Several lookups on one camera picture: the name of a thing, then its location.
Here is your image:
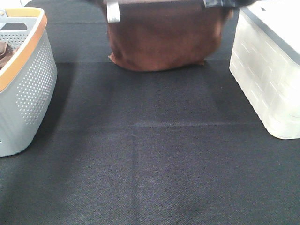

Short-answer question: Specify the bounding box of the brown towel in basket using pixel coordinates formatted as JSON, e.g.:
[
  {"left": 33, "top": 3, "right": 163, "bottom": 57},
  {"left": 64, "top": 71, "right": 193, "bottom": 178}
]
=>
[{"left": 0, "top": 42, "right": 19, "bottom": 69}]

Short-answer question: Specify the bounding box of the white storage box grey lid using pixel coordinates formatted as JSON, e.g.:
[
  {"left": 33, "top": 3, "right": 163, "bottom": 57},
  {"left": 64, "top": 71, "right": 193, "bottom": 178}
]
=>
[{"left": 229, "top": 0, "right": 300, "bottom": 139}]

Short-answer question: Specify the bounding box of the grey perforated laundry basket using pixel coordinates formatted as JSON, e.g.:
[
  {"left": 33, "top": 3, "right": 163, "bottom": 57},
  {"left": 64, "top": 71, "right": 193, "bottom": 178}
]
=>
[{"left": 0, "top": 7, "right": 57, "bottom": 157}]

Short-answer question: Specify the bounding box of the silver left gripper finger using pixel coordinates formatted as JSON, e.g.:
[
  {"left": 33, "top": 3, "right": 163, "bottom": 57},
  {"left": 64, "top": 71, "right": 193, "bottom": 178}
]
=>
[{"left": 106, "top": 1, "right": 120, "bottom": 23}]

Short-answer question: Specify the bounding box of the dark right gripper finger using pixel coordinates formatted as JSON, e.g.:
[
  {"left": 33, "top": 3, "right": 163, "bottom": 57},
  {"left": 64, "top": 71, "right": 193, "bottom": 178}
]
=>
[{"left": 203, "top": 0, "right": 234, "bottom": 8}]

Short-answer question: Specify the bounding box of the brown towel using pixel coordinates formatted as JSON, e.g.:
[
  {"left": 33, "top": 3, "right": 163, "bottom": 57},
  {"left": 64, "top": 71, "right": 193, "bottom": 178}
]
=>
[
  {"left": 0, "top": 42, "right": 19, "bottom": 69},
  {"left": 107, "top": 0, "right": 233, "bottom": 71}
]

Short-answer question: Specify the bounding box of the black table cloth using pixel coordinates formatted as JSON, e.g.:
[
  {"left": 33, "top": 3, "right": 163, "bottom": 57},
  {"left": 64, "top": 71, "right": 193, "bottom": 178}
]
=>
[{"left": 0, "top": 0, "right": 300, "bottom": 225}]

